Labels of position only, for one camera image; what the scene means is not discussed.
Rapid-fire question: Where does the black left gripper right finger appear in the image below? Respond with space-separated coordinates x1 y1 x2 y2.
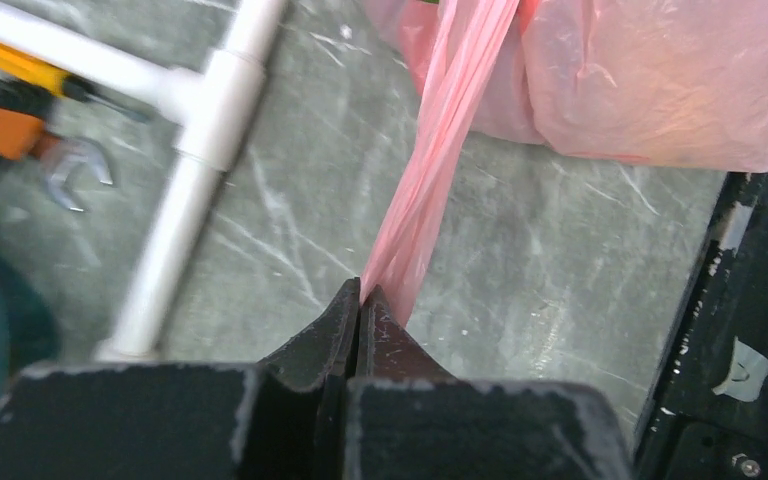
344 289 632 479

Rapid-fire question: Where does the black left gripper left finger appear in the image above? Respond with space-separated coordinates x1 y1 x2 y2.
0 278 360 479

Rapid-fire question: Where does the pink peach-print plastic bag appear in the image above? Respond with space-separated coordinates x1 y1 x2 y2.
360 0 768 322

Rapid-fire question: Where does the white pvc pipe assembly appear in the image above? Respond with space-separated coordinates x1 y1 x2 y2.
0 1 286 363

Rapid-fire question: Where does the silver wrench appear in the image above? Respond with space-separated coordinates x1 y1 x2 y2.
38 137 114 213

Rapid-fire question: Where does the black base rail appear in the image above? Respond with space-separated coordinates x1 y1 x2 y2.
633 173 768 479

